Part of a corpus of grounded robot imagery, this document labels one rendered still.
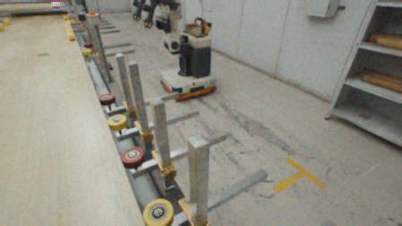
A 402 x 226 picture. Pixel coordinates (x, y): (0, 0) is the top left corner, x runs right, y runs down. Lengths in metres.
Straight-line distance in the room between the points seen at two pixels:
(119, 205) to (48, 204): 0.20
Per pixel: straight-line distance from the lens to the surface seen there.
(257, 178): 0.80
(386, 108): 3.10
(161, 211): 0.61
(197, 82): 2.82
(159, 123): 0.66
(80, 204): 0.70
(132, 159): 0.76
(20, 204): 0.80
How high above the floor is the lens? 1.42
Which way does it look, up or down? 33 degrees down
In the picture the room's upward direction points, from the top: straight up
